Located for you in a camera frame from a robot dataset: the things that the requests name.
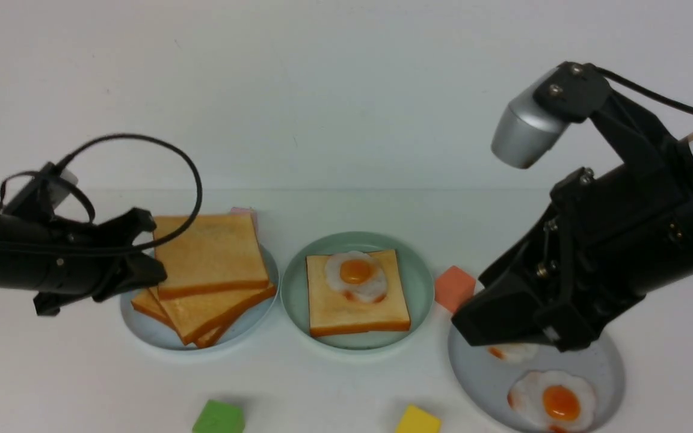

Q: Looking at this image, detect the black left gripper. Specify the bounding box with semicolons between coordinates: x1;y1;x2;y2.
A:
0;208;166;317

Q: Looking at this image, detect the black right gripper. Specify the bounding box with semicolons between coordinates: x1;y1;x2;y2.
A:
452;168;693;352

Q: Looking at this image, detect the toast slice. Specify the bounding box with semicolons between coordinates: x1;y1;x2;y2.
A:
306;250;410;338
154;213;270;299
131;289;233;349
147;283;277;345

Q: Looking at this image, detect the fried egg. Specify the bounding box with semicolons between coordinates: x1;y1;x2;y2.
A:
486;343;539;364
507;370;597;432
324;250;389;304

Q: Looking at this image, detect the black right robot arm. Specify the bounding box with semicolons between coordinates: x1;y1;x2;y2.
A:
452;61;693;352

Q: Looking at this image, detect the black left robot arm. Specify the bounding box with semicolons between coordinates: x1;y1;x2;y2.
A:
0;207;166;317

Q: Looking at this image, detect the light blue bread plate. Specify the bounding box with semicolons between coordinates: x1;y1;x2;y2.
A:
120;241;280;352

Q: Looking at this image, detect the fried egg back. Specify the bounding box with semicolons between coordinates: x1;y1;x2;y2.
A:
486;343;539;364

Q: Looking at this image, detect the orange cube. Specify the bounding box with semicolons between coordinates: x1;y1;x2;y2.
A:
434;266;478;315

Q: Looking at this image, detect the fried egg front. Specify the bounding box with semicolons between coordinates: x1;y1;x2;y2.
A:
507;370;597;432

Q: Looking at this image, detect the pink cube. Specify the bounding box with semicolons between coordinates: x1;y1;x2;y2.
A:
229;207;259;234

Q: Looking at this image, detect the grey egg plate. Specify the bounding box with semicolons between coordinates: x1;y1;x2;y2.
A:
447;327;627;432

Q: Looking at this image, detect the mint green center plate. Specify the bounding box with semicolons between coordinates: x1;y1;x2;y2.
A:
278;231;434;355

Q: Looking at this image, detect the green cube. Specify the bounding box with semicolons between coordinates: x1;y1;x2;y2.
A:
192;400;245;433

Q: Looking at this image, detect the yellow cube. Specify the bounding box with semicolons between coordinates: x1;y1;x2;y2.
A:
394;405;441;433

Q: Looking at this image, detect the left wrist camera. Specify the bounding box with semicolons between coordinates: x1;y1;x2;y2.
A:
0;162;87;223

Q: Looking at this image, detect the black left camera cable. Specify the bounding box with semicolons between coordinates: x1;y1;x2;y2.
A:
0;134;203;253

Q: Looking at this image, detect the black camera cable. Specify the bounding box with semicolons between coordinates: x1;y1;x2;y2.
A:
0;134;203;253
593;65;693;121

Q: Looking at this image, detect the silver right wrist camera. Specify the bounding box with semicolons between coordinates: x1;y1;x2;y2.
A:
490;67;570;170

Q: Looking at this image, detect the black right camera cable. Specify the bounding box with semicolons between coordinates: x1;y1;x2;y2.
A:
593;65;693;121

